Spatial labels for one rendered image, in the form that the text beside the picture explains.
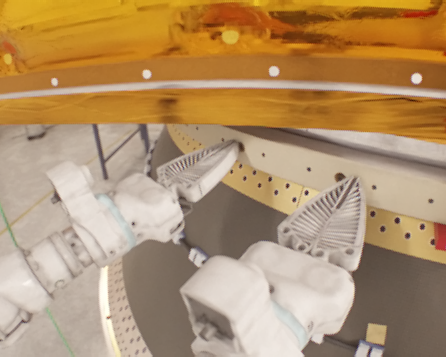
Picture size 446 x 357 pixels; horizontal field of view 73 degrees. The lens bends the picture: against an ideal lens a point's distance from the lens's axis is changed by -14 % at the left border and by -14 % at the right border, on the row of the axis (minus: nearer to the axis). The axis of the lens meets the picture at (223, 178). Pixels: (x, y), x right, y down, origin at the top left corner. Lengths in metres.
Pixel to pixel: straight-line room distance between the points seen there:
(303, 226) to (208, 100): 0.18
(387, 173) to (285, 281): 0.18
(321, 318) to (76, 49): 0.41
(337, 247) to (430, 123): 0.18
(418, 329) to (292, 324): 0.25
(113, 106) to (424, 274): 0.45
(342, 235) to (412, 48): 0.20
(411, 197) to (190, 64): 0.29
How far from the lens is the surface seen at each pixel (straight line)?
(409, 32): 0.37
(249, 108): 0.40
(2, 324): 0.41
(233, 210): 0.56
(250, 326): 0.20
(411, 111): 0.40
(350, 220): 0.34
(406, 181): 0.39
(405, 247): 0.45
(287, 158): 0.44
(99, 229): 0.37
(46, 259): 0.39
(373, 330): 0.48
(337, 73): 0.38
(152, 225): 0.39
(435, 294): 0.46
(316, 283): 0.27
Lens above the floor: 1.87
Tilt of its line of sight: 27 degrees down
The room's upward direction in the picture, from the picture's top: 4 degrees counter-clockwise
